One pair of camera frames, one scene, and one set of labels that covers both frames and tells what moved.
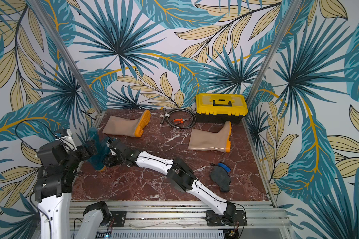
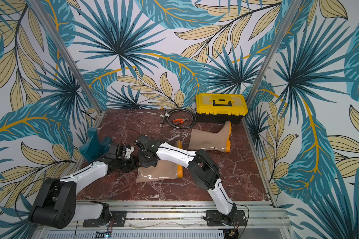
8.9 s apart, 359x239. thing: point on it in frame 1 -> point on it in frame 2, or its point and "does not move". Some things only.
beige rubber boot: (219, 142) does not move
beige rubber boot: (126, 126) -> (162, 170)
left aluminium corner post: (62, 44) does not move
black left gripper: (90, 146) -> (133, 167)
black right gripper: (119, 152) -> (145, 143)
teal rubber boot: (102, 150) does not move
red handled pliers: (181, 120) does not move
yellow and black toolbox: (212, 108) does not move
